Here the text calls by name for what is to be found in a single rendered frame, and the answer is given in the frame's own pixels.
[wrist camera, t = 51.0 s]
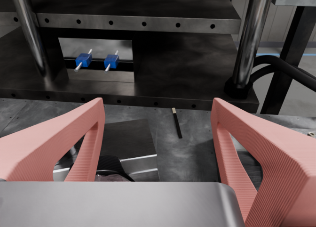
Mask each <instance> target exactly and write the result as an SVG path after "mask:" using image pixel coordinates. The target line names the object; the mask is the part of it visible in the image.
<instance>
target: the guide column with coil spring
mask: <svg viewBox="0 0 316 227"><path fill-rule="evenodd" d="M12 1H13V4H14V7H15V9H16V13H17V16H18V18H19V21H20V24H21V27H22V30H23V32H24V35H25V38H26V41H27V44H28V47H29V50H30V52H31V55H32V58H33V61H34V64H35V66H36V69H37V72H38V75H39V78H40V81H41V82H42V83H49V82H52V81H54V80H55V76H54V73H53V70H52V66H51V63H50V60H49V57H48V54H47V50H46V47H45V43H44V41H43V37H42V34H41V31H40V27H39V24H38V20H37V18H36V14H35V11H34V8H33V5H32V1H31V0H12Z"/></svg>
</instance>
